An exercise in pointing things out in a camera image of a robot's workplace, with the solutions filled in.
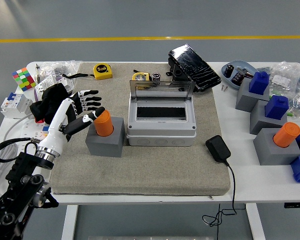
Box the grey block with round hole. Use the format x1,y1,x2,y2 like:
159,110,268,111
85,116,126,158

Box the clear plastic bag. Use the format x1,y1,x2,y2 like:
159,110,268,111
37,59,82,83

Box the yellow tape measure round label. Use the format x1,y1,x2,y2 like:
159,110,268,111
131,71,151,82

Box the white circuit breaker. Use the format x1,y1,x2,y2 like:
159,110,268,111
0,91,33,120

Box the yellow tape measure with strap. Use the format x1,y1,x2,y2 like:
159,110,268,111
61,63,114,81

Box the black box with glossy lid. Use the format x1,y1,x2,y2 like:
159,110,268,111
166,43,222,93

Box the clear plastic bags with parts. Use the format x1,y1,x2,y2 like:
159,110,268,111
256,61,300,118

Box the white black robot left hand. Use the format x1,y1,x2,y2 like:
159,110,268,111
36,89,106,154

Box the grey block holder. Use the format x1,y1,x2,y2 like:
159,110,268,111
235,77,271,113
249,99,288,136
252,127,300,166

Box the black adapter cord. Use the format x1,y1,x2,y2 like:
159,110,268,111
201,159,238,240

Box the grey-brown mat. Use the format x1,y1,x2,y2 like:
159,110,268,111
49,61,232,196

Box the white table leg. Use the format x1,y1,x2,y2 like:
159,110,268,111
61,204,79,240
245,203,266,240

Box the large colourful puzzle cube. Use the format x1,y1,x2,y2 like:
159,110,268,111
11,67,38,92

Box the blue block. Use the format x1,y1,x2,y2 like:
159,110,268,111
264,94,290,120
248,71,270,95

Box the black cloth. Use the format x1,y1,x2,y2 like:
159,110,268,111
29,83,71,125

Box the blue-grey tray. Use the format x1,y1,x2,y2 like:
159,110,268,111
220,59,258,91

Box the white purple card package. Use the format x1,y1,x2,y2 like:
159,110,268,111
34,74,75,101

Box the black power adapter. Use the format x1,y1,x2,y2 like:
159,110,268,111
205,134,232,163

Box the grey electrical junction box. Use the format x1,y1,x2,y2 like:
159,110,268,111
126,96,198,147

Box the white power strip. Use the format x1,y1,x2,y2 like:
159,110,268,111
19,119,52,151

